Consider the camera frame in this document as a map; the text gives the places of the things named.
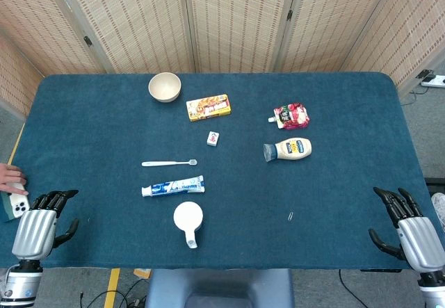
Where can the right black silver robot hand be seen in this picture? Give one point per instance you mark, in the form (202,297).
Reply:
(419,242)

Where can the person's bare hand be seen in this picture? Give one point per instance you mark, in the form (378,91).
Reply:
(8,177)

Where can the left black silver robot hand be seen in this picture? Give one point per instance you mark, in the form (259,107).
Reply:
(34,231)

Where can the white smartphone green case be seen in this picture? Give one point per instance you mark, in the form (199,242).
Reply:
(15,210)

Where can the white toothbrush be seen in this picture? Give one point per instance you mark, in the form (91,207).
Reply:
(163,163)

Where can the blue white toothpaste tube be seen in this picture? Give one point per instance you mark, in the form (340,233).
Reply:
(174,186)

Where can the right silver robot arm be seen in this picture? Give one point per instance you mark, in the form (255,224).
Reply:
(432,290)

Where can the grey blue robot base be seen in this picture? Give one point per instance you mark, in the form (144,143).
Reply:
(219,287)

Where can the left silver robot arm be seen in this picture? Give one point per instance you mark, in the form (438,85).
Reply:
(21,285)

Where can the blue table cloth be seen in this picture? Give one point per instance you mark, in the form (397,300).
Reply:
(104,130)

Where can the metal paper clip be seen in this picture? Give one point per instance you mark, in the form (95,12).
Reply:
(290,216)

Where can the mayonnaise squeeze bottle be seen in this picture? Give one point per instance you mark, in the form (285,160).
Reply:
(292,149)

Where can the white power strip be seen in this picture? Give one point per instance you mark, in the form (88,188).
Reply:
(438,80)

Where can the red spout pouch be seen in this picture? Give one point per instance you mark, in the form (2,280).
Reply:
(292,115)

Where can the beige bowl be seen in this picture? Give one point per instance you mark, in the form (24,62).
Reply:
(164,87)

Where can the white mahjong tile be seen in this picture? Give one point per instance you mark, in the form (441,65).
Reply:
(213,138)

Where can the yellow curry box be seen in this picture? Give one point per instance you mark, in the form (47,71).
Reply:
(208,108)

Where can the woven folding screen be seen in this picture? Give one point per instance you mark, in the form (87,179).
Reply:
(236,19)

